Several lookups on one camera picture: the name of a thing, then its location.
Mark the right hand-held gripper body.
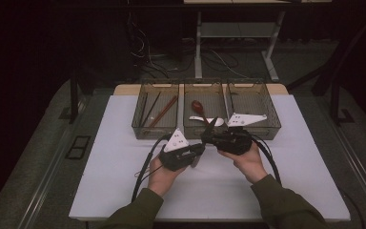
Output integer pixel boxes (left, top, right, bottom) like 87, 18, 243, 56
213, 113, 268, 156

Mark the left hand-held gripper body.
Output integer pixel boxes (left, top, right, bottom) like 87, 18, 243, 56
158, 128, 193, 172

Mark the smoky clear plastic bin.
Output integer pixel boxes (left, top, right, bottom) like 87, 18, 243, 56
132, 83, 180, 141
182, 83, 230, 140
226, 81, 282, 141

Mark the brown wooden spoon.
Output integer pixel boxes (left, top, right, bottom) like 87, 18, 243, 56
191, 99, 211, 127

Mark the metal knife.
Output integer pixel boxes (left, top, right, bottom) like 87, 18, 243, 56
222, 91, 232, 121

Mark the person's left hand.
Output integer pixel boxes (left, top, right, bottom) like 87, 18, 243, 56
147, 156, 187, 198

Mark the person's right hand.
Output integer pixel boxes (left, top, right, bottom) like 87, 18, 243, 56
217, 141, 270, 185

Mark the black metal stand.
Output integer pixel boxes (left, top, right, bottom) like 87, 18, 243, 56
329, 73, 356, 127
69, 73, 81, 125

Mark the left hand-held gripper cable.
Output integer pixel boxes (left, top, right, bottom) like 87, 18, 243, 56
132, 133, 173, 203

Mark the hand-held gripper cable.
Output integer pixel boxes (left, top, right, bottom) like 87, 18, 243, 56
251, 134, 282, 185
132, 133, 173, 203

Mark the right hand-held gripper cable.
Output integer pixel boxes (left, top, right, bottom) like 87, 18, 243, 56
251, 134, 282, 185

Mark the white metal desk frame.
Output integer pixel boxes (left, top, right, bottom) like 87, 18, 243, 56
193, 9, 287, 83

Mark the tangle of floor cables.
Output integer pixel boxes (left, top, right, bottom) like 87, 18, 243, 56
127, 12, 252, 80

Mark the thin black cable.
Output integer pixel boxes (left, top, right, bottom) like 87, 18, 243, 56
339, 189, 366, 229

